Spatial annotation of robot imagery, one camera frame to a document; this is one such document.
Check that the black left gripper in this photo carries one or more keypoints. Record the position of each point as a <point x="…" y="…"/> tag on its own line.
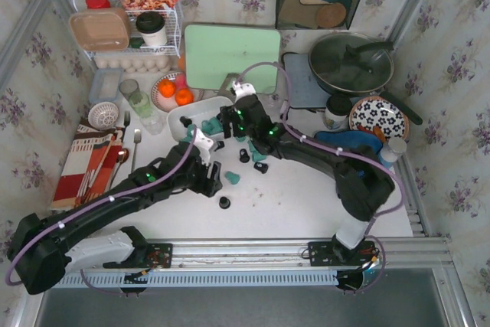
<point x="211" y="178"/>

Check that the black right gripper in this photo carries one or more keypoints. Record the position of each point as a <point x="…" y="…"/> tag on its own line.
<point x="231" y="121"/>

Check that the teal capsule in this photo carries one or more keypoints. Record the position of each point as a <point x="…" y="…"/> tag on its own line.
<point x="232" y="177"/>
<point x="189" y="134"/>

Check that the clear drinking glass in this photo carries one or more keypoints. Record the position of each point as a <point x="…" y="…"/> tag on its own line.
<point x="273" y="98"/>

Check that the black capsule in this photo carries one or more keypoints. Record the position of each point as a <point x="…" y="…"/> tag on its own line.
<point x="224" y="202"/>
<point x="261" y="167"/>
<point x="185" y="121"/>
<point x="220" y="145"/>

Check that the white rectangular storage basket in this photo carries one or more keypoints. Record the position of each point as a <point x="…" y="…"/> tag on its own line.
<point x="197" y="112"/>

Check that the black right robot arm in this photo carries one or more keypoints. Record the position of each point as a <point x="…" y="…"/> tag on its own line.
<point x="362" y="184"/>

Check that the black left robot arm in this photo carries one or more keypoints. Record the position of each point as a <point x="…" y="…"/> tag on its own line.
<point x="39" y="247"/>

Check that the black capsule by basket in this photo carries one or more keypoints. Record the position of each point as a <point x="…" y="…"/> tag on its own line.
<point x="220" y="145"/>

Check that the white perforated small basket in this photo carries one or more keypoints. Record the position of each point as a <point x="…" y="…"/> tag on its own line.
<point x="103" y="115"/>

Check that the black capsule middle four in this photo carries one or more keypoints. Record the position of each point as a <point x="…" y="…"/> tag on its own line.
<point x="244" y="156"/>

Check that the black capsule bottom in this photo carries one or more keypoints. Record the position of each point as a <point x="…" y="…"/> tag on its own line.
<point x="224" y="202"/>

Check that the orange fruit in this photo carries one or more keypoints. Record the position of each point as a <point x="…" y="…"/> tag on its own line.
<point x="184" y="97"/>
<point x="167" y="88"/>

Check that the fruit plate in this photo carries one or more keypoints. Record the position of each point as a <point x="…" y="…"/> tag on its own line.
<point x="168" y="104"/>

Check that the green cutting board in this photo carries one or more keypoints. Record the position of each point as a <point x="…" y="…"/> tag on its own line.
<point x="212" y="52"/>

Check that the black fork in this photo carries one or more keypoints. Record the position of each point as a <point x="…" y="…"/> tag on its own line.
<point x="126" y="122"/>

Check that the green glass cup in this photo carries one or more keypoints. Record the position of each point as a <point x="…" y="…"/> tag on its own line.
<point x="141" y="104"/>

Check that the black lidded printed jar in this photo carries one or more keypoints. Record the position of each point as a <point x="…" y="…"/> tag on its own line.
<point x="337" y="110"/>

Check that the patterned folded cloth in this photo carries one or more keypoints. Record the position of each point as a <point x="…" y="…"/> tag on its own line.
<point x="89" y="166"/>

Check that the blue cloth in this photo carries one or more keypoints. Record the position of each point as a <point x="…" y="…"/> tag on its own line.
<point x="352" y="139"/>

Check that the grey plastic cup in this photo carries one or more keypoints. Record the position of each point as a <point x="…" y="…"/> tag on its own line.
<point x="128" y="88"/>

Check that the black frying pan with lid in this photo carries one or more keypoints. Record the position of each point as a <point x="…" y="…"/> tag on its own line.
<point x="353" y="64"/>

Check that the white egg tray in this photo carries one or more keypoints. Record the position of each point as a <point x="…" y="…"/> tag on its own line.
<point x="135" y="64"/>

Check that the flower patterned plate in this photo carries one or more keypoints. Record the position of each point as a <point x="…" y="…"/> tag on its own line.
<point x="374" y="111"/>

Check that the white cup black lid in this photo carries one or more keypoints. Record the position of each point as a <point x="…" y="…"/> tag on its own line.
<point x="151" y="26"/>

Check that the black mesh organizer rack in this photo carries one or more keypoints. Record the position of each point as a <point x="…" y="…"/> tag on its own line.
<point x="315" y="14"/>

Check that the white blue bottle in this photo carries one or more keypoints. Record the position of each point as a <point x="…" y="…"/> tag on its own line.
<point x="391" y="151"/>

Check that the brown lidded food container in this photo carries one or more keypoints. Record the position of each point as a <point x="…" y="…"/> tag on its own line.
<point x="103" y="30"/>

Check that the red capped jar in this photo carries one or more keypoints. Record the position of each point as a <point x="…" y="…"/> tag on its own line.
<point x="97" y="4"/>

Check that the white wire shelf rack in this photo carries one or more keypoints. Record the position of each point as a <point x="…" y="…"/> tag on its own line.
<point x="173" y="27"/>

